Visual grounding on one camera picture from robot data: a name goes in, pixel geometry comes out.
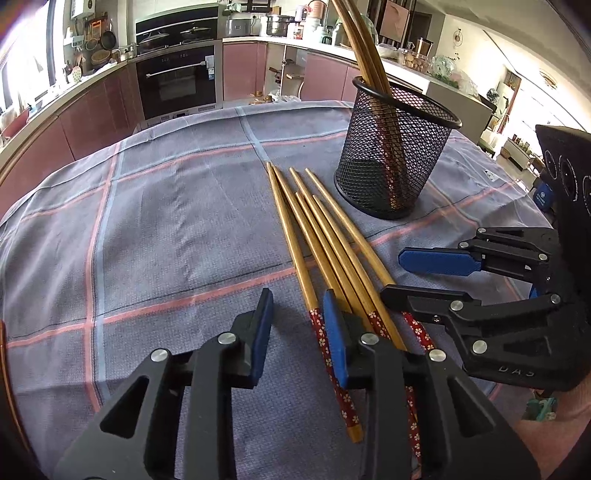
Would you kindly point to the person's right hand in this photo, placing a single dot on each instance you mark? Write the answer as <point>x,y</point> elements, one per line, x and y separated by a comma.
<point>573,404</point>

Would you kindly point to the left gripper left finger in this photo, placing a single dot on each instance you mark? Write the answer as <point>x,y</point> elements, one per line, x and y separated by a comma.
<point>175,407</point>

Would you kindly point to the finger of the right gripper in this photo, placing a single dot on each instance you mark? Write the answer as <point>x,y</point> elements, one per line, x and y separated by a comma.
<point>443,262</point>
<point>443,306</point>

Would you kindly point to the black range hood stove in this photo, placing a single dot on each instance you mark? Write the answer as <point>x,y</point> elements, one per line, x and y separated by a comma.
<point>172,27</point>

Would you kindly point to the black camera module right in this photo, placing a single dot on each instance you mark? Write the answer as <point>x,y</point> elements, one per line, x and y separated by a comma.
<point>566,154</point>

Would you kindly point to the pink sleeve right forearm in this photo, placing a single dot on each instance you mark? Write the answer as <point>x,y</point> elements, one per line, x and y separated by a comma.
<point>551,441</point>

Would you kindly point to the grey plaid tablecloth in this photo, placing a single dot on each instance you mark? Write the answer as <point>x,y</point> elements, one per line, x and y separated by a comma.
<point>160,240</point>

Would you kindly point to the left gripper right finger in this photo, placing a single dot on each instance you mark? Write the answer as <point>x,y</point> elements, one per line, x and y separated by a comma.
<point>461,434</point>

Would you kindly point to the smartphone with orange edge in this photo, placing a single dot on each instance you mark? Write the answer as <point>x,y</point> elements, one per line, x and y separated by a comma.
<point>7,397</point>

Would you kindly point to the black mesh utensil holder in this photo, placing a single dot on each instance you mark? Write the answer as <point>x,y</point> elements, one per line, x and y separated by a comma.
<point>425,126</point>

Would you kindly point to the steel stock pot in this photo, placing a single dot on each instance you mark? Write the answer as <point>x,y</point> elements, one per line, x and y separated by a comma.
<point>277,25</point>

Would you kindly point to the black built-in oven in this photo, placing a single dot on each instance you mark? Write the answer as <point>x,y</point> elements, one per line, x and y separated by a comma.
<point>177,81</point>

